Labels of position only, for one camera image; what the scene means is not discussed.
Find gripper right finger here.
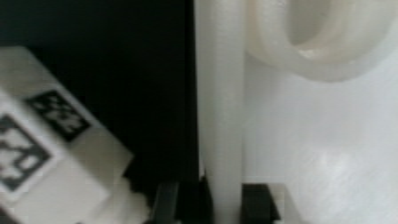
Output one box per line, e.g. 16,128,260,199
242,184,281,224

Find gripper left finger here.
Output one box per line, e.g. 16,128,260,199
146,182,180,224

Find white square tabletop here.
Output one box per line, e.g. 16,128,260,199
194,0,398,224

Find white leg lower middle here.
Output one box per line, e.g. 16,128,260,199
0,47,149,224

